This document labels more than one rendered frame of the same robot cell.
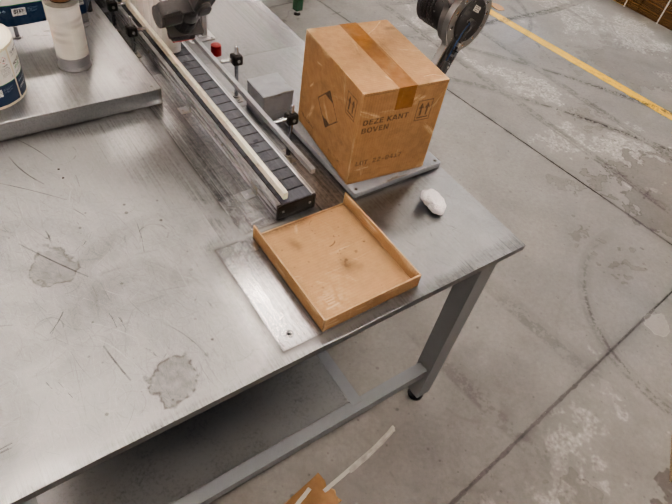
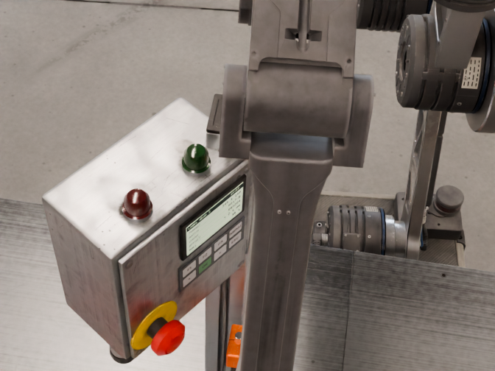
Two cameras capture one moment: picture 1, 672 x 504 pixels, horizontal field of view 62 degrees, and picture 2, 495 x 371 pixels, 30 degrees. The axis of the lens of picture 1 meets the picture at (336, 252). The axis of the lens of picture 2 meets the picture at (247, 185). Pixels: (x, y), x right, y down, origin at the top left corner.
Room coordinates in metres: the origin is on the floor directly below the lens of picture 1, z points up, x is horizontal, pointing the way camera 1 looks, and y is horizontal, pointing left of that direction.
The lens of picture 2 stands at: (1.31, 0.95, 2.13)
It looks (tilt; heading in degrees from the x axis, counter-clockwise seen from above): 53 degrees down; 318
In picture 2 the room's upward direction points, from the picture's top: 4 degrees clockwise
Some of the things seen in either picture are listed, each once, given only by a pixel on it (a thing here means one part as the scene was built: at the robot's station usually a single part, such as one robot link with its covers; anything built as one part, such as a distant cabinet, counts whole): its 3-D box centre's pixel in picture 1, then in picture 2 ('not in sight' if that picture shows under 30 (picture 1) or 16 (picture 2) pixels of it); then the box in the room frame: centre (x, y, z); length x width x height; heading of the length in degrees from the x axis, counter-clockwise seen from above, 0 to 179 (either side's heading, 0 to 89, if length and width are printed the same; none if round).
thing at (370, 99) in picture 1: (366, 100); not in sight; (1.30, 0.00, 0.99); 0.30 x 0.24 x 0.27; 36
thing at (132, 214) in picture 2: not in sight; (137, 202); (1.71, 0.71, 1.49); 0.03 x 0.03 x 0.02
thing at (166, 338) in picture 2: not in sight; (165, 335); (1.66, 0.72, 1.33); 0.04 x 0.03 x 0.04; 97
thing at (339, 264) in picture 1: (335, 255); not in sight; (0.86, 0.00, 0.85); 0.30 x 0.26 x 0.04; 42
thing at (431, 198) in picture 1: (433, 201); not in sight; (1.11, -0.22, 0.85); 0.08 x 0.07 x 0.04; 8
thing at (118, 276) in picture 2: not in sight; (155, 233); (1.73, 0.68, 1.38); 0.17 x 0.10 x 0.19; 97
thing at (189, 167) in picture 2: not in sight; (196, 157); (1.72, 0.64, 1.49); 0.03 x 0.03 x 0.02
